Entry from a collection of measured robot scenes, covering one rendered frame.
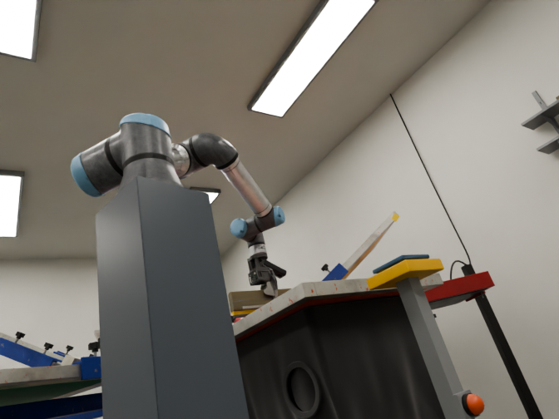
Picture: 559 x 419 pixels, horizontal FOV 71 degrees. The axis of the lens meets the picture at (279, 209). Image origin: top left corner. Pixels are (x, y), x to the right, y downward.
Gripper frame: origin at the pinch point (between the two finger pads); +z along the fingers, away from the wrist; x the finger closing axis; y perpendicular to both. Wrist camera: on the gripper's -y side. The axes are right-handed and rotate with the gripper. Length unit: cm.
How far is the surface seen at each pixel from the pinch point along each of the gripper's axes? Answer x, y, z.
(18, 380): -5, 85, 14
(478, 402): 80, 12, 44
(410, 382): 47, -9, 39
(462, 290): 8, -121, 5
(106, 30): -43, 48, -191
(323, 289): 57, 23, 13
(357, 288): 57, 11, 13
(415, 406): 46, -8, 46
